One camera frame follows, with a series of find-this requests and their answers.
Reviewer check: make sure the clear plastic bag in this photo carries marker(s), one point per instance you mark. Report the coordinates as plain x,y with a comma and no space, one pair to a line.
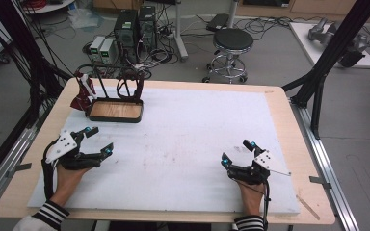
83,17

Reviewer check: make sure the white foam mat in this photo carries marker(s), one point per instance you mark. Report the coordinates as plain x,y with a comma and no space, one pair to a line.
179,144

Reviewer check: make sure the grey power supply unit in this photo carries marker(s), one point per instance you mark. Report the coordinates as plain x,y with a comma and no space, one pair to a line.
96,46
107,51

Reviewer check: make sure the black rack with wooden tray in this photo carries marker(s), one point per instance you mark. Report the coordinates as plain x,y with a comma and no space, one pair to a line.
115,109

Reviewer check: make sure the white round table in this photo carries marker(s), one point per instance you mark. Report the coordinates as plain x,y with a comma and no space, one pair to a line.
51,6

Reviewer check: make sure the person's left hand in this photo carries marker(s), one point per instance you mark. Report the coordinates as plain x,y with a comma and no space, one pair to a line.
66,186

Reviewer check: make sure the black flat box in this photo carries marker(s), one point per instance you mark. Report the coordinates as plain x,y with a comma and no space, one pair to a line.
217,21

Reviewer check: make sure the plain dark red bow tie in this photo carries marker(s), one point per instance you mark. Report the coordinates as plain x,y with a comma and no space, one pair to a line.
139,86

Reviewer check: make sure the grey table leg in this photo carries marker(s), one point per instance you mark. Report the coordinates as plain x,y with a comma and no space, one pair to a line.
179,38

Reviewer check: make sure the thin wooden stick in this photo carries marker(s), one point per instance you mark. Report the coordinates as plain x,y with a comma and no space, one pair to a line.
308,207

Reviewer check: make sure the large black computer tower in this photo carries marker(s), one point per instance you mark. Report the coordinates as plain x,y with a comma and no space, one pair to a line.
126,32

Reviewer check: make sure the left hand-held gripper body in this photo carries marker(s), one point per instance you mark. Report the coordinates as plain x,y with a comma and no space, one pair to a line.
61,147

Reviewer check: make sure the black round stool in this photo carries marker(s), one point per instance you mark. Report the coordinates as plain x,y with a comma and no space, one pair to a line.
232,39

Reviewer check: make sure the small black computer tower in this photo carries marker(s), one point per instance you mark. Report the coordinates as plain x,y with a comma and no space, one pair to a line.
147,27

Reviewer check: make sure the striped dark red bow tie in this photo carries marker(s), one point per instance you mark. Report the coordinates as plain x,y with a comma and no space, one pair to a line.
78,102

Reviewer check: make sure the white floor board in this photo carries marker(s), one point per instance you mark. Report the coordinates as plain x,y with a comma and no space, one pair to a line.
305,38

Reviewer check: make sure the aluminium rail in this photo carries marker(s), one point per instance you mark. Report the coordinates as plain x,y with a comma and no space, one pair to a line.
327,166
3,166

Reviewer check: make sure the person's right hand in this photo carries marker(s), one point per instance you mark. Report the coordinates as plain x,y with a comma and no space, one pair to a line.
253,199

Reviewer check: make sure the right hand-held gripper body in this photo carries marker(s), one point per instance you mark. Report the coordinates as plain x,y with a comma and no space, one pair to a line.
263,160

